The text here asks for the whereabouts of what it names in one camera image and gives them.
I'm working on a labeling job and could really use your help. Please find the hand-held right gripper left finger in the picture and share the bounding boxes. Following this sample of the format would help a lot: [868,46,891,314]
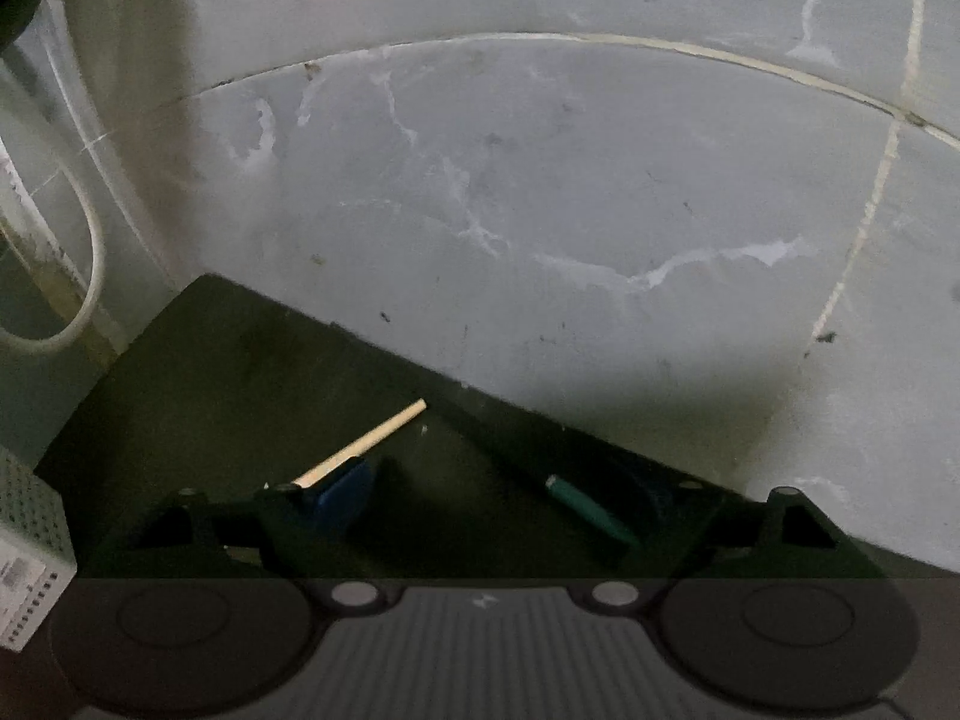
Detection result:
[90,457,383,612]

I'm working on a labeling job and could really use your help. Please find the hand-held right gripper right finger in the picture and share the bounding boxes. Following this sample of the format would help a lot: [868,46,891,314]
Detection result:
[589,465,886,612]

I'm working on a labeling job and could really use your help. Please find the wooden chopstick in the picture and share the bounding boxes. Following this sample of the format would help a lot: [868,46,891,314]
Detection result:
[289,399,428,492]

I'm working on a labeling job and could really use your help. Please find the green-handled knife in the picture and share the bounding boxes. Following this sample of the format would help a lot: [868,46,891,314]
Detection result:
[544,474,642,545]

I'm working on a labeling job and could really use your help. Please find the white perforated utensil holder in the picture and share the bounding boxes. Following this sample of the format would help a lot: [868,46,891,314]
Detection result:
[0,446,80,653]

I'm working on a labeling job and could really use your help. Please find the white hose from wall hole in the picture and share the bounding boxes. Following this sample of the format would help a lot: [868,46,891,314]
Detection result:
[0,154,106,353]

